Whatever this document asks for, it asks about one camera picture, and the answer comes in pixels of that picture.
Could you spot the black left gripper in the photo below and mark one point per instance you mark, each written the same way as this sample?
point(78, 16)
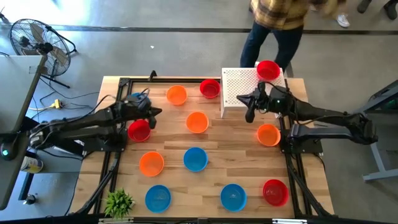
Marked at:
point(152, 124)

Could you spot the black caster wheel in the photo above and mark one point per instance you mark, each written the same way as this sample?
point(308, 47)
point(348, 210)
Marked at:
point(30, 199)

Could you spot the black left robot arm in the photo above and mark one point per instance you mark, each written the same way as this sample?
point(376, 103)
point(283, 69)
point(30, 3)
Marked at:
point(93, 119)

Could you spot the yellow power plug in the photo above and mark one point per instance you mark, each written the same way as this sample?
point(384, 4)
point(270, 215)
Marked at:
point(56, 104)

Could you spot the small green artificial plant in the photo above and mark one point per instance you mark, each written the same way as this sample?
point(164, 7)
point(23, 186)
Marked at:
point(118, 203)

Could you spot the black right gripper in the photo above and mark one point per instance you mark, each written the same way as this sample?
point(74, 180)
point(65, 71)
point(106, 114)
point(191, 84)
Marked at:
point(250, 115)

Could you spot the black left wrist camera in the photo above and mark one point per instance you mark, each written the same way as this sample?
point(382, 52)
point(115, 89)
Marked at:
point(135, 101)

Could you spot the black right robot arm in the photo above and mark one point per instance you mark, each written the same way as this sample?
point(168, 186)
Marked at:
point(326, 113)

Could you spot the black aluminium rail frame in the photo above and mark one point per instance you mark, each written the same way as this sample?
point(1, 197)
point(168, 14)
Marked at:
point(174, 80)

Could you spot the person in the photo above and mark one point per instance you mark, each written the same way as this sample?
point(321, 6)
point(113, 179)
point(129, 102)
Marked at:
point(273, 12)
point(343, 20)
point(391, 9)

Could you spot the black floor fan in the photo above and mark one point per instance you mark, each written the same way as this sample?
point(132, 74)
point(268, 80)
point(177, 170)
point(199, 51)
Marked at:
point(43, 47)

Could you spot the white spray can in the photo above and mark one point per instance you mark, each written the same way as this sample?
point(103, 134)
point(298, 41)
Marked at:
point(31, 165)

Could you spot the blue plastic mini bowl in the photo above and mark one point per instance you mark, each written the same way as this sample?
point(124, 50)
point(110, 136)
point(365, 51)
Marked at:
point(158, 199)
point(233, 198)
point(139, 95)
point(195, 159)

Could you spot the red plastic mini bowl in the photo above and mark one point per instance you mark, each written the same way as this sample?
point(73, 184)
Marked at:
point(268, 70)
point(138, 132)
point(275, 193)
point(210, 89)

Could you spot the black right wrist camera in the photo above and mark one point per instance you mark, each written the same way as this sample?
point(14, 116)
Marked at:
point(267, 95)

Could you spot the grey metal cart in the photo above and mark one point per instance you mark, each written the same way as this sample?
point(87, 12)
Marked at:
point(382, 174)

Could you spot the white perforated metal shelf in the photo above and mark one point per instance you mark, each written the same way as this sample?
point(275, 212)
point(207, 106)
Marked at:
point(236, 90)

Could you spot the grey desk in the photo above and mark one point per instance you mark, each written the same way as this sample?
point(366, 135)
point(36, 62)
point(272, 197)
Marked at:
point(15, 93)

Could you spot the orange plastic mini bowl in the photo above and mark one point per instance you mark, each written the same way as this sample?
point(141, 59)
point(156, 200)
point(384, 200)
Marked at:
point(151, 164)
point(176, 95)
point(268, 135)
point(197, 123)

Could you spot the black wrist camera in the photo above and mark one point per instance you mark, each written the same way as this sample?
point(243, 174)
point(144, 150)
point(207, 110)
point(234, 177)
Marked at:
point(267, 95)
point(135, 101)

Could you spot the black clamp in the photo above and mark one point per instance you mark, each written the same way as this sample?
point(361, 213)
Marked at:
point(152, 75)

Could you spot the black round lit device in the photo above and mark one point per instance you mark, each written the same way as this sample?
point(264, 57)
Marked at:
point(7, 149)

